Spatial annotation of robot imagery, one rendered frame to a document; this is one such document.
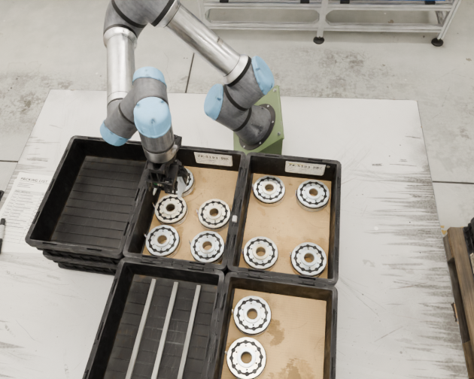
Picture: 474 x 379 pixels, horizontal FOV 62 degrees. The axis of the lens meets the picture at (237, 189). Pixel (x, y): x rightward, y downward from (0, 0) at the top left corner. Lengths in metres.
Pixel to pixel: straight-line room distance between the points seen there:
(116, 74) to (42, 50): 2.39
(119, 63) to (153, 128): 0.34
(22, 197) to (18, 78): 1.75
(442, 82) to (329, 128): 1.50
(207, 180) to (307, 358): 0.63
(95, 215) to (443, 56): 2.58
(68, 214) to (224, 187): 0.52
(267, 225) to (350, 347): 0.43
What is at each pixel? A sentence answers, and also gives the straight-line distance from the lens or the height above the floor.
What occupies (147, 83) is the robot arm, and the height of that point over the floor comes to 1.33.
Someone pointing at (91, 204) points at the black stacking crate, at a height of 0.83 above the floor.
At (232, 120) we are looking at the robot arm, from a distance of 1.40.
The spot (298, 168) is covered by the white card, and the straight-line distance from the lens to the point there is 1.29.
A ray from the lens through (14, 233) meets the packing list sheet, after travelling 1.64.
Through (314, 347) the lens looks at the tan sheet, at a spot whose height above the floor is 0.83.
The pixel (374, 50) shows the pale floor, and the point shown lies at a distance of 3.13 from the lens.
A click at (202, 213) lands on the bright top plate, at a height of 0.86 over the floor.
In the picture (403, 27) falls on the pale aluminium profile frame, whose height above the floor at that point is 0.14.
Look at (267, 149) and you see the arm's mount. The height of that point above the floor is 0.81.
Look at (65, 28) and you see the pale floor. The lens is 3.61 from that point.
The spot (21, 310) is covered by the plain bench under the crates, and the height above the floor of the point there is 0.70.
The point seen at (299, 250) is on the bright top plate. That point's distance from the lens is 1.19.
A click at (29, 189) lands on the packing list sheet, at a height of 0.70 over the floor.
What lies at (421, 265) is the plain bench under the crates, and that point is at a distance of 1.44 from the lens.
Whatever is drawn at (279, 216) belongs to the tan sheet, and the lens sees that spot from 1.27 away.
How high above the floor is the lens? 1.96
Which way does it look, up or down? 59 degrees down
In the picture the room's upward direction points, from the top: 6 degrees counter-clockwise
